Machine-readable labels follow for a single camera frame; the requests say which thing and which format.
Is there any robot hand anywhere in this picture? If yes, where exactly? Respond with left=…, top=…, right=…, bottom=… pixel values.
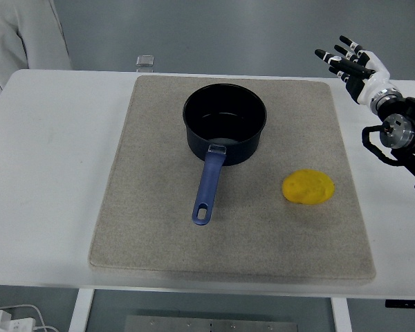
left=314, top=35, right=391, bottom=106

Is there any yellow potato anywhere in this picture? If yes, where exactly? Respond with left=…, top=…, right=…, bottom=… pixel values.
left=282, top=168, right=335, bottom=206

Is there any small clear plastic clip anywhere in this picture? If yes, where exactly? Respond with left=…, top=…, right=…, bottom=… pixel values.
left=136, top=54, right=156, bottom=73

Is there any white table leg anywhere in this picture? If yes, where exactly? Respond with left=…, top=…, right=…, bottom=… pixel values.
left=330, top=296, right=353, bottom=332
left=68, top=288, right=96, bottom=332

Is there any beige mat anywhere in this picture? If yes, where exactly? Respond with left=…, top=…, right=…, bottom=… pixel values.
left=88, top=75, right=377, bottom=285

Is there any person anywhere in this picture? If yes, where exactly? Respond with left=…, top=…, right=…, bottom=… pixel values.
left=0, top=0, right=73, bottom=102

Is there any white power strip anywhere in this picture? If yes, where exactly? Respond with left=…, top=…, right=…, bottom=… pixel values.
left=0, top=310, right=37, bottom=332

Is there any blue pot with handle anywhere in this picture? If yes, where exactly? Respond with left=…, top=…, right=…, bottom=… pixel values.
left=182, top=83, right=268, bottom=226

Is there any white cable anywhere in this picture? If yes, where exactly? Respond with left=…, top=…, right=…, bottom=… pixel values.
left=0, top=303, right=58, bottom=332

